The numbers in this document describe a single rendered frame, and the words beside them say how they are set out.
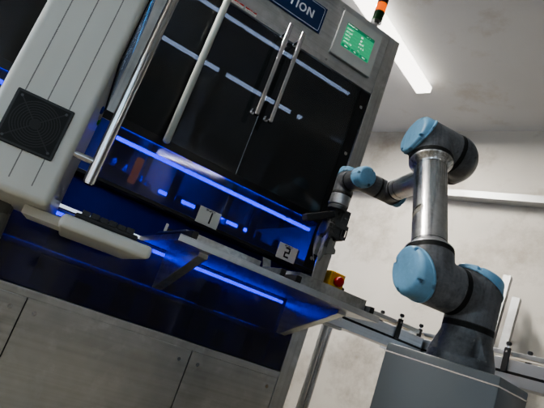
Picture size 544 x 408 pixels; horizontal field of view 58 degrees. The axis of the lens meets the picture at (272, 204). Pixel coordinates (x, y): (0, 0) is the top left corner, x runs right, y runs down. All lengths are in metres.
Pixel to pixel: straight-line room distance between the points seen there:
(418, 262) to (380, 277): 3.57
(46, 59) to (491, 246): 3.85
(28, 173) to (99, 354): 0.77
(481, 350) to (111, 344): 1.09
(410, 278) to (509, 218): 3.40
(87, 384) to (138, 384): 0.16
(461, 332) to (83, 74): 1.00
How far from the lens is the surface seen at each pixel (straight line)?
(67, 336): 1.69
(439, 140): 1.39
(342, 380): 4.68
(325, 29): 2.17
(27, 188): 1.11
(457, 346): 1.21
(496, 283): 1.26
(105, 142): 1.14
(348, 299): 1.59
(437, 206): 1.27
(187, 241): 1.32
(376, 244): 4.84
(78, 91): 1.15
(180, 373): 1.79
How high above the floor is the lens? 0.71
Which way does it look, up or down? 14 degrees up
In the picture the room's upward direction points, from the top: 20 degrees clockwise
